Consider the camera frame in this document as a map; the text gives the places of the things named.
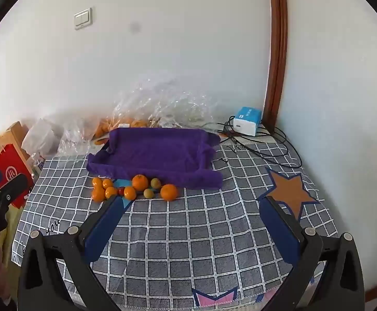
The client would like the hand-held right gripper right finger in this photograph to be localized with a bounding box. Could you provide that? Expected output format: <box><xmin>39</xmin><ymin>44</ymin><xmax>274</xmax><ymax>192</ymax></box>
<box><xmin>260</xmin><ymin>196</ymin><xmax>366</xmax><ymax>311</ymax></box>

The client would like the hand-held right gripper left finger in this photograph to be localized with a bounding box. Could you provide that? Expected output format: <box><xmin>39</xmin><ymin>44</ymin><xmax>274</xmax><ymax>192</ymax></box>
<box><xmin>17</xmin><ymin>196</ymin><xmax>126</xmax><ymax>311</ymax></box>

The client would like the large orange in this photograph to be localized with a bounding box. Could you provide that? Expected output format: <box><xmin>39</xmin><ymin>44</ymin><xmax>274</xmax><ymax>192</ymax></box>
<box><xmin>132</xmin><ymin>174</ymin><xmax>149</xmax><ymax>192</ymax></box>
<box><xmin>160</xmin><ymin>183</ymin><xmax>179</xmax><ymax>201</ymax></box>

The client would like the purple cloth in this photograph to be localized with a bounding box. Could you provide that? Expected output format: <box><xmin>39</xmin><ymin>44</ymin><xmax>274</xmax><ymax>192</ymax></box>
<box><xmin>86</xmin><ymin>127</ymin><xmax>224</xmax><ymax>189</ymax></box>

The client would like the red paper bag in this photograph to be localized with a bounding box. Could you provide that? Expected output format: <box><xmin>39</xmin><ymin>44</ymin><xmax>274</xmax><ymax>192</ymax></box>
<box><xmin>0</xmin><ymin>144</ymin><xmax>35</xmax><ymax>209</ymax></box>

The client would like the yellow cloth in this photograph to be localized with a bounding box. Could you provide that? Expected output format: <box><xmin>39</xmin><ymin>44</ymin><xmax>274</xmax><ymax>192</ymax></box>
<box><xmin>0</xmin><ymin>206</ymin><xmax>25</xmax><ymax>266</ymax></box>

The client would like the teal card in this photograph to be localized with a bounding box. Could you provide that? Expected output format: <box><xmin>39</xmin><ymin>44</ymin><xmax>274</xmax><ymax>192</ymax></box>
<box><xmin>113</xmin><ymin>178</ymin><xmax>134</xmax><ymax>209</ymax></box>

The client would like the clear water bottle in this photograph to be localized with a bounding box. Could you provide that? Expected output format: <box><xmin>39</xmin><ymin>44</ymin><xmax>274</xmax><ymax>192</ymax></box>
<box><xmin>29</xmin><ymin>153</ymin><xmax>46</xmax><ymax>177</ymax></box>

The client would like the white plastic bag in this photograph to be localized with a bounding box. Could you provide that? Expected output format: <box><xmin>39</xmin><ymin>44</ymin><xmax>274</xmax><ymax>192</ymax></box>
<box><xmin>21</xmin><ymin>118</ymin><xmax>62</xmax><ymax>159</ymax></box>

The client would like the grey checked tablecloth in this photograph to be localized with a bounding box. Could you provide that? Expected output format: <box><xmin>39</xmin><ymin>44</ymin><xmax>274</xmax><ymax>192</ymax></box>
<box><xmin>11</xmin><ymin>136</ymin><xmax>340</xmax><ymax>308</ymax></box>

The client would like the blue and white box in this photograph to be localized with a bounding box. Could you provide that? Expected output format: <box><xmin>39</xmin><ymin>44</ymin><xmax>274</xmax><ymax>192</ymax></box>
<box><xmin>233</xmin><ymin>106</ymin><xmax>263</xmax><ymax>137</ymax></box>

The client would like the clear plastic bag of kumquats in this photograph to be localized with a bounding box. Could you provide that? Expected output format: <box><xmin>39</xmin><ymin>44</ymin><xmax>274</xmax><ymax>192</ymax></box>
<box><xmin>109</xmin><ymin>78</ymin><xmax>223</xmax><ymax>137</ymax></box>

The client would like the black cable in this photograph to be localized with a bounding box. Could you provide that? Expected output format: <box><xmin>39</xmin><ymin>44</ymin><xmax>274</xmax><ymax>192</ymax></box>
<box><xmin>216</xmin><ymin>116</ymin><xmax>303</xmax><ymax>169</ymax></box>

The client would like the wooden door frame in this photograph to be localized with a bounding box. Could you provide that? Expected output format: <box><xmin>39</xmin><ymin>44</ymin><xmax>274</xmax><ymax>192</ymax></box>
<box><xmin>261</xmin><ymin>0</ymin><xmax>289</xmax><ymax>127</ymax></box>

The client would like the white light switch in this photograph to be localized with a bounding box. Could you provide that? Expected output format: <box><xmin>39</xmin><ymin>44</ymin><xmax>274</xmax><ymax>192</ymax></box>
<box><xmin>74</xmin><ymin>7</ymin><xmax>93</xmax><ymax>30</ymax></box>

